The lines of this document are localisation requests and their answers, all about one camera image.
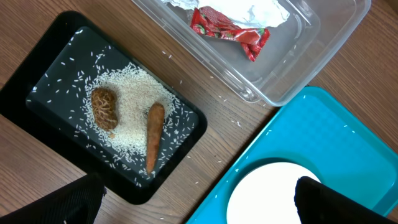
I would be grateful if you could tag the large white plate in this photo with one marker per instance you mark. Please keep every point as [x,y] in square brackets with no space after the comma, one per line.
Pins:
[266,195]

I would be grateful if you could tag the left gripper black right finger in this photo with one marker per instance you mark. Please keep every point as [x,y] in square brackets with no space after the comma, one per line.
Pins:
[319,204]

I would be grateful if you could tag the orange carrot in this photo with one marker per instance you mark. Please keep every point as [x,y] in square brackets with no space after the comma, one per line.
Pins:
[155,120]

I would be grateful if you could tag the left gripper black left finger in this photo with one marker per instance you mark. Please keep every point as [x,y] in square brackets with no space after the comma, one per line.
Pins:
[77,202]

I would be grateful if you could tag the red snack wrapper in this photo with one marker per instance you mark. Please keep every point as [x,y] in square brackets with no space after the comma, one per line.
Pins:
[209,22]

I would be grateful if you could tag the pile of white rice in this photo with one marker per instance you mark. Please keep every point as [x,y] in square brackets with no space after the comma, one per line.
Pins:
[136,91]

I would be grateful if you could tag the teal plastic tray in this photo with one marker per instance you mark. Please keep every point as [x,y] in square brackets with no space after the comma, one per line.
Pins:
[315,131]

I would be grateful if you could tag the clear plastic storage bin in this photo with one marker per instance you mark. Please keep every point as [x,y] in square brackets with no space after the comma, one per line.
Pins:
[295,52]

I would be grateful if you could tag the white napkin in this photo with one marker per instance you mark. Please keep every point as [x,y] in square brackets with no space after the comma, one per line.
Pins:
[244,13]

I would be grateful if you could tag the black plastic tray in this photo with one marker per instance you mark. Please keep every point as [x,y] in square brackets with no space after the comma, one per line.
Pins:
[49,92]

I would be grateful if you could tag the brown patterned food piece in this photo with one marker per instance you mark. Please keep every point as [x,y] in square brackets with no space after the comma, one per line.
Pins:
[103,103]

